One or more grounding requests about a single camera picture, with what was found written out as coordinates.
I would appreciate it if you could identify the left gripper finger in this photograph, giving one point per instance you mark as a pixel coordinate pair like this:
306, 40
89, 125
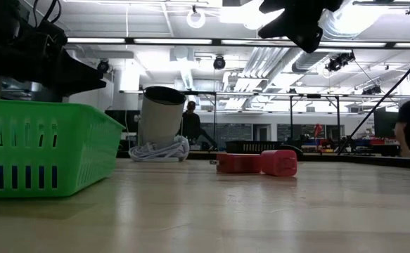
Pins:
78, 79

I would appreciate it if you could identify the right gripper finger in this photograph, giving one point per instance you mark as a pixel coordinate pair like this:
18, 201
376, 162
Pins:
303, 24
273, 6

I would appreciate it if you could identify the pink charger cube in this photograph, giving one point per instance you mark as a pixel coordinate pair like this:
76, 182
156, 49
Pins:
278, 163

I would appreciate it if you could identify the red charger block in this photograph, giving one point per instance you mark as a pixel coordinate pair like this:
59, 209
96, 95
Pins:
238, 163

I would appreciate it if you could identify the black ceiling spotlight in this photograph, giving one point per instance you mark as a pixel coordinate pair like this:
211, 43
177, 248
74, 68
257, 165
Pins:
103, 66
219, 63

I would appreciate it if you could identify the long ceiling light strip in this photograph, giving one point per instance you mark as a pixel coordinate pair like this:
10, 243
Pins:
95, 40

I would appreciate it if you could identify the dark glass partition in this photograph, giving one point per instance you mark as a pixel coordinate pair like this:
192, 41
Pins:
22, 94

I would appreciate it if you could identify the green plastic basket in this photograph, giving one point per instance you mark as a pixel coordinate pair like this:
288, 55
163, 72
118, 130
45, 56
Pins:
14, 110

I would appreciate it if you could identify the white cylindrical device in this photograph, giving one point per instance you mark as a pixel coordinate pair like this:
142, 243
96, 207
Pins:
159, 119

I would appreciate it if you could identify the black computer monitor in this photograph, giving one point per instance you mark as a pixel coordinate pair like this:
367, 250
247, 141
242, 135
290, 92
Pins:
384, 124

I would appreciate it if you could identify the black plastic basket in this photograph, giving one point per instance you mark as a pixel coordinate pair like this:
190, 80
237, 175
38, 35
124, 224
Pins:
250, 147

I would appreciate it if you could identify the black ceiling camera cluster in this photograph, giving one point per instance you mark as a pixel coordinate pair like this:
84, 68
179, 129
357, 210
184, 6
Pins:
338, 62

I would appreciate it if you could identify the silver ventilation duct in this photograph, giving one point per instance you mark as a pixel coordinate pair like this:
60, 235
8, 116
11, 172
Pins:
261, 65

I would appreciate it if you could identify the black wall screen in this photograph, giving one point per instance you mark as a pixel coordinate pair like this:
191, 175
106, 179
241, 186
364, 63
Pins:
120, 121

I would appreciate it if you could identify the black background frame rig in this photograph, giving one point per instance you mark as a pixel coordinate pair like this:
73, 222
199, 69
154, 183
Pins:
291, 123

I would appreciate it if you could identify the black aluminium table frame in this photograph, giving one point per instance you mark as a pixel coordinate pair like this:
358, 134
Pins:
366, 160

